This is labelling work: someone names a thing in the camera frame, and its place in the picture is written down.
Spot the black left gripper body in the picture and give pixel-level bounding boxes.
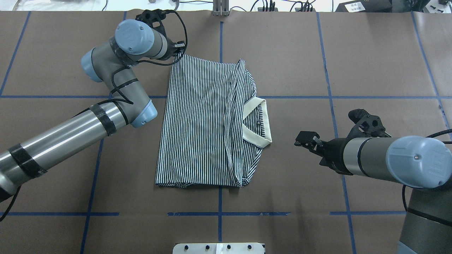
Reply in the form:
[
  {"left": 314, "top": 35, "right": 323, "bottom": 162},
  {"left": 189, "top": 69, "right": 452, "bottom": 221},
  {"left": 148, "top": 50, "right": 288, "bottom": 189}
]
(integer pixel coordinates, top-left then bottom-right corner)
[{"left": 164, "top": 38, "right": 178, "bottom": 60}]

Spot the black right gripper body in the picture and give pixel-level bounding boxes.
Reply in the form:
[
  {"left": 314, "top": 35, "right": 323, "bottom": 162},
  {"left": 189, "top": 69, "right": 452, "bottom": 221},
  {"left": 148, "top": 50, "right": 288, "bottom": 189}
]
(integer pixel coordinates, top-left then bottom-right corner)
[{"left": 319, "top": 138, "right": 353, "bottom": 175}]

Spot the navy white striped polo shirt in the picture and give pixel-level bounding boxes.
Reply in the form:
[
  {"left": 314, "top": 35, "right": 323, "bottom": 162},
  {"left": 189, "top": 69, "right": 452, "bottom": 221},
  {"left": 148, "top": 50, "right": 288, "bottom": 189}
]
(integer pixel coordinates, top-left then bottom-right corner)
[{"left": 155, "top": 55, "right": 272, "bottom": 188}]

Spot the left grey silver robot arm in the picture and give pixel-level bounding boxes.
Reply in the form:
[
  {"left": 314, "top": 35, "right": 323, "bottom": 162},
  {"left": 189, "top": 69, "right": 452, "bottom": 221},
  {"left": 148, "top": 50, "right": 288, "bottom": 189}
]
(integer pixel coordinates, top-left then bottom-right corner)
[{"left": 0, "top": 19, "right": 188, "bottom": 201}]

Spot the right grey silver robot arm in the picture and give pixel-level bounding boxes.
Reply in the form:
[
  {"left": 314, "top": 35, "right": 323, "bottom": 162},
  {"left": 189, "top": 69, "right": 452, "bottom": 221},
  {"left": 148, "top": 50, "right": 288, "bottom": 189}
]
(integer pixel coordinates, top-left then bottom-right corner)
[{"left": 294, "top": 131, "right": 452, "bottom": 254}]

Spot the blue tape line right lengthwise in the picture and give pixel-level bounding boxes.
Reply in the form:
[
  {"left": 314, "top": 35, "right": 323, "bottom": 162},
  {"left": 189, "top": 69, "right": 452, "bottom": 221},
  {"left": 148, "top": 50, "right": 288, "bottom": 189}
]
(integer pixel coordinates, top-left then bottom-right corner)
[{"left": 315, "top": 12, "right": 357, "bottom": 254}]

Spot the blue tape line lengthwise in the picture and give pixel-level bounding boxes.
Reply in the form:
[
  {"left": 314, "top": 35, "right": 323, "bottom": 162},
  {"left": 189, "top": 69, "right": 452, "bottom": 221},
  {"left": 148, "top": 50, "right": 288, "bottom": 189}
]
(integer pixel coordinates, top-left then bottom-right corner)
[
  {"left": 79, "top": 11, "right": 127, "bottom": 254},
  {"left": 315, "top": 12, "right": 357, "bottom": 254}
]

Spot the blue tape line far crosswise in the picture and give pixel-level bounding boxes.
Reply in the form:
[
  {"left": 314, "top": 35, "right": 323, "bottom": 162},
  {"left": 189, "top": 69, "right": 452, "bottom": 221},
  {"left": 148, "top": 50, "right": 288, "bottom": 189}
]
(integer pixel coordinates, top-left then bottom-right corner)
[{"left": 1, "top": 95, "right": 452, "bottom": 100}]

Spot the blue tape line left lengthwise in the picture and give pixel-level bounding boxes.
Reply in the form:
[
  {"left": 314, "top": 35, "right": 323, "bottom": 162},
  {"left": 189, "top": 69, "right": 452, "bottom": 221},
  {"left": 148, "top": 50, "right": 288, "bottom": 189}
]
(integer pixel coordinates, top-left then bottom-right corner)
[{"left": 79, "top": 11, "right": 127, "bottom": 254}]

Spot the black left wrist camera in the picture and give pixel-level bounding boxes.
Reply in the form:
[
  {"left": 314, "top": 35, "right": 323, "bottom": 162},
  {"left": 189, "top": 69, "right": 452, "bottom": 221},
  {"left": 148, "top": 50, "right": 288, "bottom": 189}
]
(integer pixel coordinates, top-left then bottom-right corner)
[{"left": 135, "top": 9, "right": 169, "bottom": 36}]

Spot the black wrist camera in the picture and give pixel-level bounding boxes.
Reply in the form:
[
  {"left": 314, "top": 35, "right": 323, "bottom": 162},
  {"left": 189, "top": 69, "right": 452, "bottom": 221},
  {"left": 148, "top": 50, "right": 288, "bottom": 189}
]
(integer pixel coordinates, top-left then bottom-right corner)
[
  {"left": 135, "top": 9, "right": 169, "bottom": 36},
  {"left": 347, "top": 108, "right": 391, "bottom": 139}
]

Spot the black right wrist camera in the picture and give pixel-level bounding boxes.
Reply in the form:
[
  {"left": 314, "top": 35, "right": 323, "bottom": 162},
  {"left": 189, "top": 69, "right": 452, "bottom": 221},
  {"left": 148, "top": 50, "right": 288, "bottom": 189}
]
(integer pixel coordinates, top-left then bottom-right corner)
[{"left": 347, "top": 108, "right": 391, "bottom": 139}]

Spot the aluminium frame post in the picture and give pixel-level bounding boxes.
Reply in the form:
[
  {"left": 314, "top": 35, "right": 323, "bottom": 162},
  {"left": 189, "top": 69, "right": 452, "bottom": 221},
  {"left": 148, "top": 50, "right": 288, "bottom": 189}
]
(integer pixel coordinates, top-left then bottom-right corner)
[{"left": 212, "top": 0, "right": 230, "bottom": 17}]

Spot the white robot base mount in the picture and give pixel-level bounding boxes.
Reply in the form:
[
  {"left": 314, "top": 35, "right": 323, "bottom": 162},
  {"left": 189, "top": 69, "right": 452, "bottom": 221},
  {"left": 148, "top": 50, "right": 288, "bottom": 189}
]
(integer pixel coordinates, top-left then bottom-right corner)
[{"left": 172, "top": 242, "right": 266, "bottom": 254}]

